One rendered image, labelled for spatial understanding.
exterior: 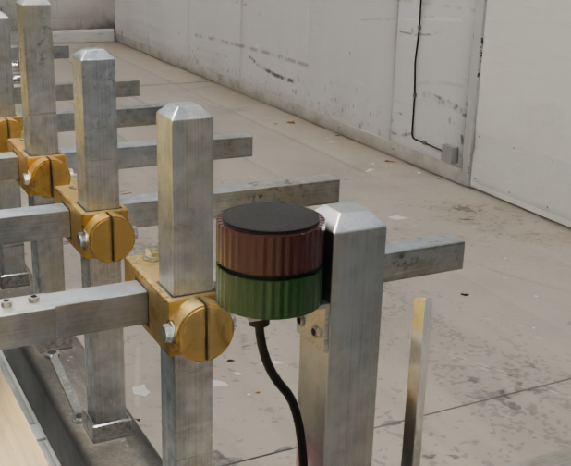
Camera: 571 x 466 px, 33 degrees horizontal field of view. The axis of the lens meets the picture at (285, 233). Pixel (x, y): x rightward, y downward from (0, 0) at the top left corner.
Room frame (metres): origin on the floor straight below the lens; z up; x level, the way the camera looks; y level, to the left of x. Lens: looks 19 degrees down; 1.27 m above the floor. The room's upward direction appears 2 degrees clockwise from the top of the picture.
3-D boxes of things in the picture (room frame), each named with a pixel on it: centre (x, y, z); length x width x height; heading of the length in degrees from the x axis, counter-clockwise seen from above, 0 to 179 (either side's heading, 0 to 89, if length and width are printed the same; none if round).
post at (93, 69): (0.96, 0.20, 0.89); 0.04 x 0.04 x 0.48; 28
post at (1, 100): (1.41, 0.43, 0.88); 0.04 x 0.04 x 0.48; 28
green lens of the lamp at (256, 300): (0.50, 0.01, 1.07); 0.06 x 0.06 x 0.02
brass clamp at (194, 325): (0.76, 0.09, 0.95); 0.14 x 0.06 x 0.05; 28
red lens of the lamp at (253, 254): (0.50, 0.01, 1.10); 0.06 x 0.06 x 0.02
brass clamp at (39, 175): (1.20, 0.32, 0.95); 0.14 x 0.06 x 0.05; 28
